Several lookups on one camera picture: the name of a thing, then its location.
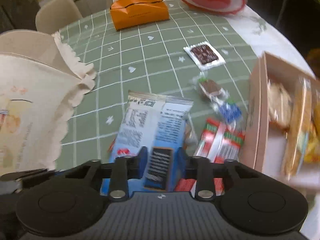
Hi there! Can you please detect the blue snack packet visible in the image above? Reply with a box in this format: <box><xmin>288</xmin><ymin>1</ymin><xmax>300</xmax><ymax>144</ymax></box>
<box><xmin>100</xmin><ymin>91</ymin><xmax>194</xmax><ymax>196</ymax></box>

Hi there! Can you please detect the brown wrapped candy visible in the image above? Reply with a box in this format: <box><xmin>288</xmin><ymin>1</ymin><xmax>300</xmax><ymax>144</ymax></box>
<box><xmin>196</xmin><ymin>78</ymin><xmax>227</xmax><ymax>102</ymax></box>

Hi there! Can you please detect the cream paper bag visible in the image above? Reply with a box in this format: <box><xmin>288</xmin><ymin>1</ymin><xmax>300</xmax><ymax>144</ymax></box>
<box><xmin>0</xmin><ymin>29</ymin><xmax>97</xmax><ymax>173</ymax></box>

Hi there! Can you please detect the long clear bread packet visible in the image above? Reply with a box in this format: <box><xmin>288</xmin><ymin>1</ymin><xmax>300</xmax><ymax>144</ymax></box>
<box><xmin>282</xmin><ymin>77</ymin><xmax>314</xmax><ymax>179</ymax></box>

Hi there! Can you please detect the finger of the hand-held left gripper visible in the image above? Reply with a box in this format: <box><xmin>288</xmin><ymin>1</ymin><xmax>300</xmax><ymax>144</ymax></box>
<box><xmin>0</xmin><ymin>169</ymin><xmax>50</xmax><ymax>189</ymax></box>

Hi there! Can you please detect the small clear cake packet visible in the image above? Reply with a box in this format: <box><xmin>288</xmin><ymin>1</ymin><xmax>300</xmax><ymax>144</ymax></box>
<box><xmin>267</xmin><ymin>79</ymin><xmax>293</xmax><ymax>131</ymax></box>

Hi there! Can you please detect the orange tissue box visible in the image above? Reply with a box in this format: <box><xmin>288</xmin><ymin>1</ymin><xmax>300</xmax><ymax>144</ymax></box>
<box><xmin>109</xmin><ymin>0</ymin><xmax>171</xmax><ymax>31</ymax></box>

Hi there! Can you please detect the red striped snack packet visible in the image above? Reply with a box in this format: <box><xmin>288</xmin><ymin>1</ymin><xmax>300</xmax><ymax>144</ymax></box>
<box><xmin>174</xmin><ymin>117</ymin><xmax>246</xmax><ymax>196</ymax></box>

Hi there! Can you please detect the pink cardboard box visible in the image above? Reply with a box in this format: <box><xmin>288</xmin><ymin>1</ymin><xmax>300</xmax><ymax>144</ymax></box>
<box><xmin>239</xmin><ymin>51</ymin><xmax>320</xmax><ymax>188</ymax></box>

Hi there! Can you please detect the yellow chip packet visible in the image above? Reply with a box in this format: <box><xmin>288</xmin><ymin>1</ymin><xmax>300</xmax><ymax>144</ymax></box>
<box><xmin>301</xmin><ymin>110</ymin><xmax>320</xmax><ymax>166</ymax></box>

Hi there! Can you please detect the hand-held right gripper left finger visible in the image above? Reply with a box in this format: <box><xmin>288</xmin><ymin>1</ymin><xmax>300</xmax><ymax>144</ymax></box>
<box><xmin>64</xmin><ymin>147</ymin><xmax>148</xmax><ymax>201</ymax></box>

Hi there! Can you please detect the brown chocolate sachet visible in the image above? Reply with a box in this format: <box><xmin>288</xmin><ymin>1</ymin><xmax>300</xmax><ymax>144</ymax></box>
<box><xmin>183</xmin><ymin>42</ymin><xmax>226</xmax><ymax>72</ymax></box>

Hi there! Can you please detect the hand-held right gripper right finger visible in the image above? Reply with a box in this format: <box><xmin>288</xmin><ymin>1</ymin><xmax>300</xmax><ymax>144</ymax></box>
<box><xmin>179</xmin><ymin>150</ymin><xmax>263</xmax><ymax>200</ymax></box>

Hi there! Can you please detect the blue wrapped candy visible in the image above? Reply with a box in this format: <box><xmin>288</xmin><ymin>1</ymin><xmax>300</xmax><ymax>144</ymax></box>
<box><xmin>217</xmin><ymin>99</ymin><xmax>242</xmax><ymax>127</ymax></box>

